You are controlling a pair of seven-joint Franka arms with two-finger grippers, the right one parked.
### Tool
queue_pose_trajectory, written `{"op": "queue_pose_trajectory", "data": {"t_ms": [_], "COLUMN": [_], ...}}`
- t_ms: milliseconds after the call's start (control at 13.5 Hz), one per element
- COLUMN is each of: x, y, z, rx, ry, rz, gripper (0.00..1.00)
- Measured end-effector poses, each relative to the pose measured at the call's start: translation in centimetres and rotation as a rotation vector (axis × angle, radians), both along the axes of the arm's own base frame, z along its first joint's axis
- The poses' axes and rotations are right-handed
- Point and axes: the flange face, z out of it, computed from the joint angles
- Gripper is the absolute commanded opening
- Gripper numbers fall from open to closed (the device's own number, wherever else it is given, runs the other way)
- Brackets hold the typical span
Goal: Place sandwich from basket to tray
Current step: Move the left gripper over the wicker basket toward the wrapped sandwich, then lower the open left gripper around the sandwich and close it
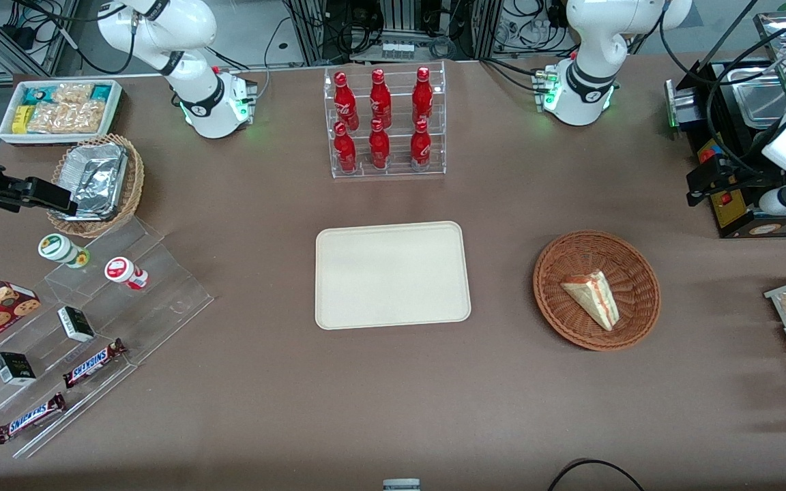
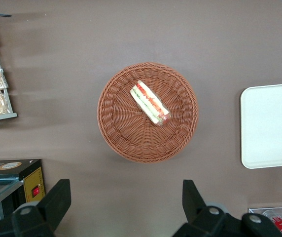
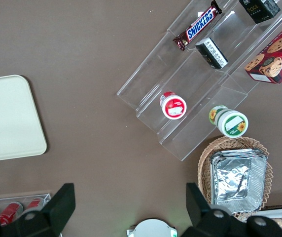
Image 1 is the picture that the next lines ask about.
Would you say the cream rectangular tray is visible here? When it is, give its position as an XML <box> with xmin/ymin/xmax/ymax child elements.
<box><xmin>315</xmin><ymin>221</ymin><xmax>472</xmax><ymax>331</ymax></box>

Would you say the snickers chocolate bar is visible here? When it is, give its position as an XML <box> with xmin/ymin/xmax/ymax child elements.
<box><xmin>63</xmin><ymin>338</ymin><xmax>128</xmax><ymax>389</ymax></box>
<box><xmin>0</xmin><ymin>393</ymin><xmax>67</xmax><ymax>445</ymax></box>

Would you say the small black box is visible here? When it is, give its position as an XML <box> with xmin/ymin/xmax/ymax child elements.
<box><xmin>0</xmin><ymin>352</ymin><xmax>37</xmax><ymax>386</ymax></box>
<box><xmin>57</xmin><ymin>306</ymin><xmax>96</xmax><ymax>342</ymax></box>

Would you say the black looped cable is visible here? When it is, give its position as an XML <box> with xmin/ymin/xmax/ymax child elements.
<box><xmin>547</xmin><ymin>458</ymin><xmax>646</xmax><ymax>491</ymax></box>

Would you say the black food warmer machine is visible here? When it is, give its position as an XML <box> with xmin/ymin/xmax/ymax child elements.
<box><xmin>665</xmin><ymin>10</ymin><xmax>786</xmax><ymax>239</ymax></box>

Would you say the white snack bin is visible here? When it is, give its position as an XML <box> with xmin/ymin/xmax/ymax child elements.
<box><xmin>0</xmin><ymin>79</ymin><xmax>124</xmax><ymax>146</ymax></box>

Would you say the green cap yogurt bottle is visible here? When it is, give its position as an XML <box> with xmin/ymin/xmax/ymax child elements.
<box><xmin>38</xmin><ymin>233</ymin><xmax>91</xmax><ymax>269</ymax></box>

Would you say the light wicker basket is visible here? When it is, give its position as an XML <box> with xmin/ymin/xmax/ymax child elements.
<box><xmin>46</xmin><ymin>134</ymin><xmax>145</xmax><ymax>238</ymax></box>

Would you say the clear peanut snack bag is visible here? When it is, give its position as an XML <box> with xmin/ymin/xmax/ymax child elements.
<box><xmin>52</xmin><ymin>83</ymin><xmax>95</xmax><ymax>105</ymax></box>
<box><xmin>28</xmin><ymin>101</ymin><xmax>104</xmax><ymax>134</ymax></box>

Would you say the red cap yogurt bottle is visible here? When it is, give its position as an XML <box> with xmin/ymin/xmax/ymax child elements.
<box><xmin>104</xmin><ymin>256</ymin><xmax>149</xmax><ymax>291</ymax></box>

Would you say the triangular sandwich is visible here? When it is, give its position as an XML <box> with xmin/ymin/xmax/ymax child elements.
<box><xmin>560</xmin><ymin>271</ymin><xmax>620</xmax><ymax>332</ymax></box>

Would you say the clear acrylic step stand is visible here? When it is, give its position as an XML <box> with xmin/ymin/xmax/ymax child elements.
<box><xmin>0</xmin><ymin>217</ymin><xmax>215</xmax><ymax>459</ymax></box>

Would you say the steel warmer pan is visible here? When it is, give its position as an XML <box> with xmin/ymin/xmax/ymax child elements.
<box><xmin>727</xmin><ymin>65</ymin><xmax>786</xmax><ymax>130</ymax></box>

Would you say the aluminium foil container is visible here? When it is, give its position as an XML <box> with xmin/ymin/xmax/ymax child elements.
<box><xmin>59</xmin><ymin>143</ymin><xmax>129</xmax><ymax>220</ymax></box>

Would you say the red cola bottle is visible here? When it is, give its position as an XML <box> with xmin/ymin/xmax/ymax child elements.
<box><xmin>368</xmin><ymin>119</ymin><xmax>391</xmax><ymax>170</ymax></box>
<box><xmin>334</xmin><ymin>71</ymin><xmax>360</xmax><ymax>132</ymax></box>
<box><xmin>410</xmin><ymin>119</ymin><xmax>432</xmax><ymax>171</ymax></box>
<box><xmin>412</xmin><ymin>66</ymin><xmax>433</xmax><ymax>127</ymax></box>
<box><xmin>370</xmin><ymin>68</ymin><xmax>392</xmax><ymax>130</ymax></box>
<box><xmin>334</xmin><ymin>121</ymin><xmax>358</xmax><ymax>173</ymax></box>

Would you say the brown wicker basket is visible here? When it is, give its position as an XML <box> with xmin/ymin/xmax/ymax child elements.
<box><xmin>533</xmin><ymin>230</ymin><xmax>661</xmax><ymax>352</ymax></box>

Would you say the grey box with green light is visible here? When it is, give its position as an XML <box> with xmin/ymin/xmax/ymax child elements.
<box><xmin>665</xmin><ymin>78</ymin><xmax>704</xmax><ymax>132</ymax></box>

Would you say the clear acrylic bottle rack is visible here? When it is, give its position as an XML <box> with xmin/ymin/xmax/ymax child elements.
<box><xmin>323</xmin><ymin>61</ymin><xmax>447</xmax><ymax>179</ymax></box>

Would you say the aluminium frame rack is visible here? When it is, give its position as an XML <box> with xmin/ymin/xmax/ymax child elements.
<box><xmin>287</xmin><ymin>0</ymin><xmax>503</xmax><ymax>65</ymax></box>

